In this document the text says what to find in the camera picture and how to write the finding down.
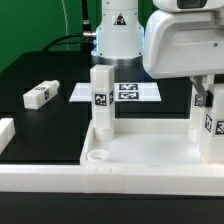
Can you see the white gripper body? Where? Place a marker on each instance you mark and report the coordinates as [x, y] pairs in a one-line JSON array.
[[183, 45]]

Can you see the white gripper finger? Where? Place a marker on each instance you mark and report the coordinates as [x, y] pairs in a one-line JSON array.
[[204, 98]]

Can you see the white desk top tray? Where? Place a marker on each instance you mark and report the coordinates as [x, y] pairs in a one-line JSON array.
[[154, 142]]

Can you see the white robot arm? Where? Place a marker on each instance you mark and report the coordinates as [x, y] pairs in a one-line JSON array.
[[120, 37]]

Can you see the white front obstacle bar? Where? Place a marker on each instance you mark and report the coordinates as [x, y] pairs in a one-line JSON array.
[[200, 180]]

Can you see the white left obstacle block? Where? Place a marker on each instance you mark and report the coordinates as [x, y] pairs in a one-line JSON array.
[[7, 132]]

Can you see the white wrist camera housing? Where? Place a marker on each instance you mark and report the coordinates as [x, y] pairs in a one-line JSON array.
[[188, 5]]

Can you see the white marker base plate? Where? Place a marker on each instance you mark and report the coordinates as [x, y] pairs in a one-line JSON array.
[[123, 92]]

